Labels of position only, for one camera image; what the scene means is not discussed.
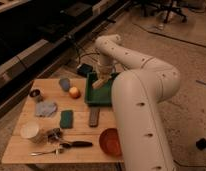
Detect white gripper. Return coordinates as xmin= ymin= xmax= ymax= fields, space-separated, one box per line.
xmin=97 ymin=63 xmax=113 ymax=81

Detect yellow banana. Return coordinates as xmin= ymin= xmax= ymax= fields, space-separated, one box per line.
xmin=92 ymin=78 xmax=109 ymax=89

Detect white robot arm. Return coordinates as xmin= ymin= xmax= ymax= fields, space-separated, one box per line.
xmin=95 ymin=35 xmax=180 ymax=171

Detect green plastic tray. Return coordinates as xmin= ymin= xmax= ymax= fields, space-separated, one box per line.
xmin=84 ymin=72 xmax=117 ymax=107

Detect black power box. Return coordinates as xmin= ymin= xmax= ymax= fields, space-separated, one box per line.
xmin=77 ymin=63 xmax=93 ymax=77

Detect red yellow apple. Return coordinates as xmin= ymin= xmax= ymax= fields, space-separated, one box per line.
xmin=69 ymin=87 xmax=81 ymax=99

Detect grey blue stone object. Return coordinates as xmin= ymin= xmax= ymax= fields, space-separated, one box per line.
xmin=59 ymin=78 xmax=70 ymax=92

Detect green sponge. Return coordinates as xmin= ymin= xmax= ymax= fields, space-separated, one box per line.
xmin=60 ymin=110 xmax=73 ymax=129

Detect orange bowl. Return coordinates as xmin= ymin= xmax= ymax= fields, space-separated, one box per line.
xmin=99 ymin=128 xmax=122 ymax=157

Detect blue cloth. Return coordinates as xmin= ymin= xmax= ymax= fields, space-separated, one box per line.
xmin=35 ymin=101 xmax=57 ymax=117

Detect small metal can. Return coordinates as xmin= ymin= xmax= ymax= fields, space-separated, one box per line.
xmin=29 ymin=89 xmax=43 ymax=103

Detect silver fork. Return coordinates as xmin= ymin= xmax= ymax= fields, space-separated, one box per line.
xmin=30 ymin=148 xmax=64 ymax=156

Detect white paper cup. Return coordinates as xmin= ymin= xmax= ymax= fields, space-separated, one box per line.
xmin=20 ymin=122 xmax=40 ymax=143

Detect office chair base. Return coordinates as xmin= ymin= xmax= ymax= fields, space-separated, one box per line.
xmin=135 ymin=0 xmax=187 ymax=23

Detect black floor device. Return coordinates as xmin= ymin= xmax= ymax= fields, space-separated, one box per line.
xmin=196 ymin=138 xmax=206 ymax=150

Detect black floor cables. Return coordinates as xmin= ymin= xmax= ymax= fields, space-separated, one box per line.
xmin=74 ymin=31 xmax=112 ymax=66

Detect black handled utensil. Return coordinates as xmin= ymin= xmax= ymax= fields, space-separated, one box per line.
xmin=60 ymin=141 xmax=93 ymax=148

